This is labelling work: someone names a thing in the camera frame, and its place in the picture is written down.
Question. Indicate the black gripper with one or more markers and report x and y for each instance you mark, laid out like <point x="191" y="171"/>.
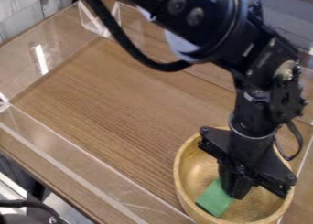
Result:
<point x="248" y="160"/>

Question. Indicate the green rectangular block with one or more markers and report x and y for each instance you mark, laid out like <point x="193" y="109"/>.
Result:
<point x="215" y="201"/>

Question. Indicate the brown wooden bowl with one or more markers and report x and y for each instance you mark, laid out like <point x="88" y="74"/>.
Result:
<point x="196" y="169"/>

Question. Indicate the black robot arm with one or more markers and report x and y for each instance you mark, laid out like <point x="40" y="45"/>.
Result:
<point x="224" y="32"/>

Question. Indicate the clear acrylic wall panel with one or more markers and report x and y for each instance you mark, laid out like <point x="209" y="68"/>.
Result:
<point x="92" y="185"/>

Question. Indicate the black metal table frame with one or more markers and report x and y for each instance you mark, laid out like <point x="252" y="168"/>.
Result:
<point x="28" y="202"/>

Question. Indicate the clear acrylic corner bracket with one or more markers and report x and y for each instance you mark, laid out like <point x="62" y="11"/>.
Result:
<point x="92" y="22"/>

